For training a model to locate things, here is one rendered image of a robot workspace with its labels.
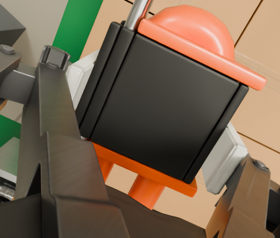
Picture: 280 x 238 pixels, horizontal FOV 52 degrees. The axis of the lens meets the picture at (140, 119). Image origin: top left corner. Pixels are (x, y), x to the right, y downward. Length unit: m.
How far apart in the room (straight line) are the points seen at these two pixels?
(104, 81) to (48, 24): 1.36
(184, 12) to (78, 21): 1.31
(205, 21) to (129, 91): 0.06
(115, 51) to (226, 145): 0.08
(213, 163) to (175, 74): 0.05
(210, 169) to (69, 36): 1.36
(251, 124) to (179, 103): 0.82
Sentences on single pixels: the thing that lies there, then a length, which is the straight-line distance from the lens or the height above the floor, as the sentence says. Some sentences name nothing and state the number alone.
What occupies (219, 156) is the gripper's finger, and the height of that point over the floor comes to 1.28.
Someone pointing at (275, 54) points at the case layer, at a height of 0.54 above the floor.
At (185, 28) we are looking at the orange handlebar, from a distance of 0.17.
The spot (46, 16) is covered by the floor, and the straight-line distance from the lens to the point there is 1.52.
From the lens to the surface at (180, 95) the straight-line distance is 0.16.
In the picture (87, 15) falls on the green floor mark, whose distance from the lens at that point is 1.46.
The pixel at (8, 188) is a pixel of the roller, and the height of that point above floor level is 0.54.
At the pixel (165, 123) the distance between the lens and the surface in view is 0.16.
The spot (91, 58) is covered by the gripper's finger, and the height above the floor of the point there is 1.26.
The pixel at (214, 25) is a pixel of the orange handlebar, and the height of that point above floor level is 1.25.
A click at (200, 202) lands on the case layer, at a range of 1.09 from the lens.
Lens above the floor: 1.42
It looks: 70 degrees down
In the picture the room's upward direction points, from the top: 168 degrees counter-clockwise
